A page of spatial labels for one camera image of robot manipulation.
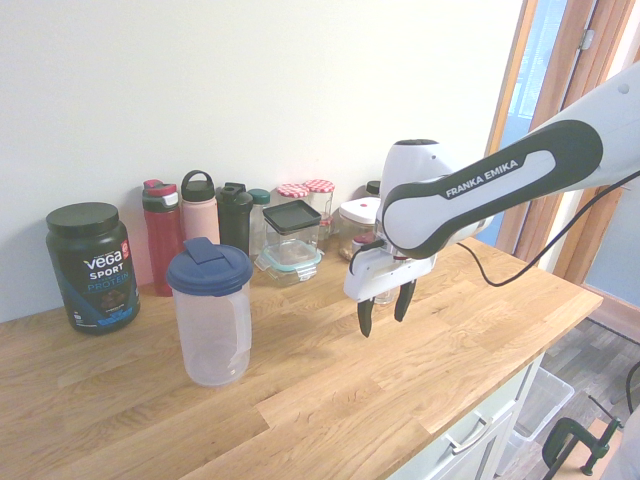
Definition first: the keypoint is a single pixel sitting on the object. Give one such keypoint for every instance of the red water bottle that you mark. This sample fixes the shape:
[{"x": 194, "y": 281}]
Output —
[{"x": 162, "y": 240}]

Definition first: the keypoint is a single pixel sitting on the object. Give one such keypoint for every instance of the glass jar black lid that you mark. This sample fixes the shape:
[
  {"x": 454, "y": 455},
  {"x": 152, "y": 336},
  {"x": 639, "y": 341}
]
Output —
[{"x": 373, "y": 188}]

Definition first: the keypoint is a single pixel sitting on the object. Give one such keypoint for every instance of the wooden door frame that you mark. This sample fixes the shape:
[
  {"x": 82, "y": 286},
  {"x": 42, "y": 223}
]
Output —
[{"x": 575, "y": 75}]

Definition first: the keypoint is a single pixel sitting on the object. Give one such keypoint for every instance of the pale kitchen cabinet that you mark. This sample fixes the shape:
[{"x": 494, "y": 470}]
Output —
[{"x": 480, "y": 450}]

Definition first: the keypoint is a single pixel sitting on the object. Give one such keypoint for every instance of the clear plastic storage bin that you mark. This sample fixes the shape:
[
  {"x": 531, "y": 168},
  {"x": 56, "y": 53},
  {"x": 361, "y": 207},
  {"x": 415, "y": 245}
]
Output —
[{"x": 545, "y": 405}]

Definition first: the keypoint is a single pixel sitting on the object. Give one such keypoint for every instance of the small glass jar red lid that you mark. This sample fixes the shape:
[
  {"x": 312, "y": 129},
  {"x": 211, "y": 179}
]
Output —
[{"x": 361, "y": 245}]

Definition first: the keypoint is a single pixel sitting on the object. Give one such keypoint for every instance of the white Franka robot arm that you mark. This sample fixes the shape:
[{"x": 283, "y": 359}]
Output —
[{"x": 500, "y": 195}]

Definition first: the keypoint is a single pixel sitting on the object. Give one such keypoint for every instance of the small jar red checkered lid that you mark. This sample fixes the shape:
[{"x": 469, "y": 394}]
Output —
[{"x": 327, "y": 227}]

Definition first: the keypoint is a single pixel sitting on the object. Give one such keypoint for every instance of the clear bottle dark green lid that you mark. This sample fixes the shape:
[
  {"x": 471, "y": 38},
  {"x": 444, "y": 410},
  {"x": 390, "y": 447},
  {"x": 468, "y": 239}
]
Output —
[{"x": 259, "y": 215}]

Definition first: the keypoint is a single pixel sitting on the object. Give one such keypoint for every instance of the clear pitcher blue lid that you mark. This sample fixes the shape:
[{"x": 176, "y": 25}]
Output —
[{"x": 212, "y": 320}]

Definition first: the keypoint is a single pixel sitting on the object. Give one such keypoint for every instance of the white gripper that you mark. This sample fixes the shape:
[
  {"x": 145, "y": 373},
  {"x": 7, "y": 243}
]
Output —
[{"x": 385, "y": 272}]

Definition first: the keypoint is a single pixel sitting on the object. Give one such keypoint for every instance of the silver door hinge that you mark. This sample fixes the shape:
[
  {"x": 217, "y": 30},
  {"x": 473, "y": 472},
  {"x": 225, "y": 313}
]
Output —
[{"x": 587, "y": 39}]

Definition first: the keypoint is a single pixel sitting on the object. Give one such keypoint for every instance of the tall jar red checkered lid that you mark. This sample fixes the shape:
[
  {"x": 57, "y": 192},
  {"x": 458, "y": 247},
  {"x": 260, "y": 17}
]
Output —
[
  {"x": 320, "y": 192},
  {"x": 292, "y": 191}
]

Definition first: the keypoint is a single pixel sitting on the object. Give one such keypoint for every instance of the square container black lid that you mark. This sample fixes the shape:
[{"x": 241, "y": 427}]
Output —
[{"x": 292, "y": 220}]

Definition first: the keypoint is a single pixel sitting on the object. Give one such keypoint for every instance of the pink bottle black lid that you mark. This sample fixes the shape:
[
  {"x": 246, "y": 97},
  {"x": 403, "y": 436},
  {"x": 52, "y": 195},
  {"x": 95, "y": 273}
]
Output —
[{"x": 200, "y": 215}]

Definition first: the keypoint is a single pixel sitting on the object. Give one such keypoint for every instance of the green metal clamp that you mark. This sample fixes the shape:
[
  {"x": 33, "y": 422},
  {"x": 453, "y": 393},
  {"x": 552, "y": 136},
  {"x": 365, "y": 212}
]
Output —
[{"x": 565, "y": 440}]

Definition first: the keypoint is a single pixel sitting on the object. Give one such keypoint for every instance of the glass container teal clip lid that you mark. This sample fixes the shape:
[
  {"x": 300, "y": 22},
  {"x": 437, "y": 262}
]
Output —
[{"x": 290, "y": 262}]

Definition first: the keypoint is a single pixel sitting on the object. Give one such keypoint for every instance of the black shaker bottle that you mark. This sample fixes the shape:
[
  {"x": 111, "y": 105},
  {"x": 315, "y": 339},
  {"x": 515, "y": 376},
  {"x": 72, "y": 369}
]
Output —
[{"x": 234, "y": 220}]

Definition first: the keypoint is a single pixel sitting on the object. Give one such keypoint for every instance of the clear drinking glass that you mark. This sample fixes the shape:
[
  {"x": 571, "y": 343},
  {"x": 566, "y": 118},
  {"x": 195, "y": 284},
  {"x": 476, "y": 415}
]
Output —
[{"x": 385, "y": 299}]

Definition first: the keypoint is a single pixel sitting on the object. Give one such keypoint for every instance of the black Vega protein tub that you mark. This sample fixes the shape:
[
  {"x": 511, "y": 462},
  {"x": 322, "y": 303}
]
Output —
[{"x": 95, "y": 270}]

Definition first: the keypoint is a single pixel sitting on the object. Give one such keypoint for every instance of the cereal container white lid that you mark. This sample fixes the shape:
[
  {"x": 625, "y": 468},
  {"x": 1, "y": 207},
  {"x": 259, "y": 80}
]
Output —
[{"x": 357, "y": 212}]

